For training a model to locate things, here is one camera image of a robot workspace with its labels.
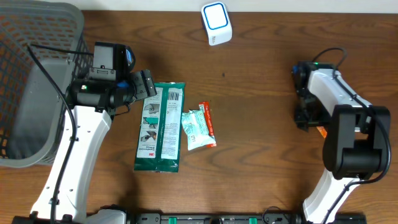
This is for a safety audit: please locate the green white 3M package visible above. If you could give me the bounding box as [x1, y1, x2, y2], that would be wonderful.
[134, 83, 185, 173]

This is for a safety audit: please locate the white teal wipes packet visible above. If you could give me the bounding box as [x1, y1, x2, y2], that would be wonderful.
[182, 110, 216, 151]

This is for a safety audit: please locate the red snack stick packet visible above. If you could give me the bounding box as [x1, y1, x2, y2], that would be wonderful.
[198, 101, 217, 148]

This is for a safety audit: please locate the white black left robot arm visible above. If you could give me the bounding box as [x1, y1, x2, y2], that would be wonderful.
[12, 42, 157, 223]

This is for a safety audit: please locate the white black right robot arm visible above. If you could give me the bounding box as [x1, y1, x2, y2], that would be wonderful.
[292, 61, 392, 223]

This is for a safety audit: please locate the white cube barcode scanner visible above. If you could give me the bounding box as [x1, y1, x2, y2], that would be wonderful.
[201, 1, 233, 46]

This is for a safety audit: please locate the grey plastic mesh basket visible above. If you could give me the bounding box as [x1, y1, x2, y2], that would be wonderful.
[1, 1, 93, 168]

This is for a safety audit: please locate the black looped cable at rail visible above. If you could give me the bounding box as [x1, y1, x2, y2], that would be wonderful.
[261, 205, 290, 224]

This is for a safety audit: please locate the black mounting rail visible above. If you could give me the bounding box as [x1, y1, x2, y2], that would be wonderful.
[133, 212, 368, 224]

